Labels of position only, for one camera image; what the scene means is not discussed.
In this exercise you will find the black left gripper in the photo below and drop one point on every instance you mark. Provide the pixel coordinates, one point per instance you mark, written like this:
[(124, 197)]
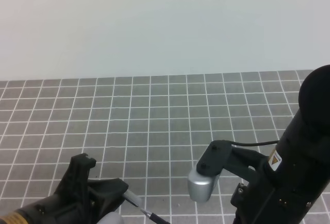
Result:
[(105, 197)]

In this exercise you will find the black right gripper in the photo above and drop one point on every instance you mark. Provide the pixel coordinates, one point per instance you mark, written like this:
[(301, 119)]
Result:
[(284, 195)]

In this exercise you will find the black pen cap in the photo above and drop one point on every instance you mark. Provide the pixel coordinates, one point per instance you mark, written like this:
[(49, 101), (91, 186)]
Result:
[(132, 198)]

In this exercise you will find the black pen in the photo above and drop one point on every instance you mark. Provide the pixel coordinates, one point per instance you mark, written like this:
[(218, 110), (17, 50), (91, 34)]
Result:
[(153, 217)]

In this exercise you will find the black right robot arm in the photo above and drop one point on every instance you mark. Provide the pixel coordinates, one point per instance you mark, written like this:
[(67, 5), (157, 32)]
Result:
[(309, 128)]

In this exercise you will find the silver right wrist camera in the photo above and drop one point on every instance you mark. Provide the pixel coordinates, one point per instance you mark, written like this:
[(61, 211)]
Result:
[(203, 178)]

